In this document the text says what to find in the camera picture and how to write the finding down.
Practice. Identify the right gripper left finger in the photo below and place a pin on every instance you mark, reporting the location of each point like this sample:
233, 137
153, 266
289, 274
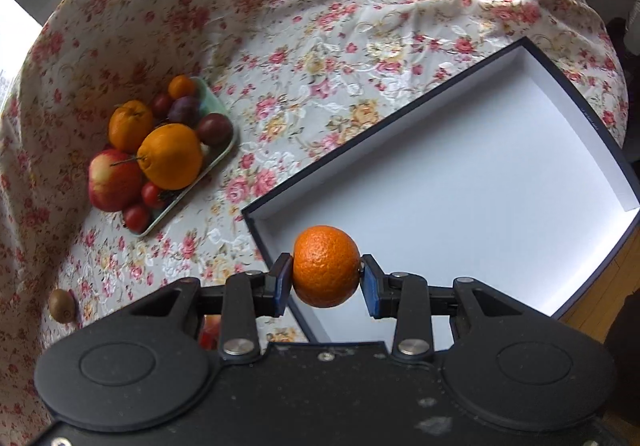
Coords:
248, 296

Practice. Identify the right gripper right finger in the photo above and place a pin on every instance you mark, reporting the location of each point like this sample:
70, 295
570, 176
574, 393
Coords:
405, 298

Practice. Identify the large mandarin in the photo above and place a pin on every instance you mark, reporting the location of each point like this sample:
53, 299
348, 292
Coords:
326, 264

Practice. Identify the brown kiwi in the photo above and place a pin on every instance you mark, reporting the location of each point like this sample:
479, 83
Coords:
62, 306

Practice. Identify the red tomato centre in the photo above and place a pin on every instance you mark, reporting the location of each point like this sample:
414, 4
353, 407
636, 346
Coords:
210, 331

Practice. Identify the red tomato tray left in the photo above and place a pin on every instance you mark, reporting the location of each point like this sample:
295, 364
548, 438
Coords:
136, 218

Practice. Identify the red tomato tray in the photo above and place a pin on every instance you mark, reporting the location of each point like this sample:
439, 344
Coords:
136, 218
153, 196

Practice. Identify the red tomato tray middle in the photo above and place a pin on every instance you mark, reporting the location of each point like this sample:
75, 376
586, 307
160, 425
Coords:
153, 196

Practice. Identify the black box white inside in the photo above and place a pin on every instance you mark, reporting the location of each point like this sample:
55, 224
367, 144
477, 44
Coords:
503, 174

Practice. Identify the front large orange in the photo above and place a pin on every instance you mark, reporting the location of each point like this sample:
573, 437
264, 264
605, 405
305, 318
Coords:
171, 156

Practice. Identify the dark plum tray right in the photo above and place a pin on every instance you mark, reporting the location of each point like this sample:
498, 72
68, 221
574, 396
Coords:
214, 129

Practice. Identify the red apple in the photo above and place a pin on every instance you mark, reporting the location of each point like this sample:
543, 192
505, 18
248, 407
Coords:
115, 181

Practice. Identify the green rectangular tray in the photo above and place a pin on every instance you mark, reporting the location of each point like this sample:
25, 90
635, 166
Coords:
213, 156

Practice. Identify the purple plum tray back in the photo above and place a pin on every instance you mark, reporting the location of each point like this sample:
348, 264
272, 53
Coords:
186, 111

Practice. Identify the dark red fruit tray back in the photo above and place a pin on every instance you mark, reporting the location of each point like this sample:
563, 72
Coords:
160, 105

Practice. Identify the back orange with stem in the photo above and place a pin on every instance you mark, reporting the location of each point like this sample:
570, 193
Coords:
129, 125

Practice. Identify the small mandarin on tray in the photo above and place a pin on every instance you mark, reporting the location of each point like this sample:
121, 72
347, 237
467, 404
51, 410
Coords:
181, 86

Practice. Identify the floral tablecloth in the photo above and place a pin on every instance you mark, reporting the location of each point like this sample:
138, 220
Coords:
298, 77

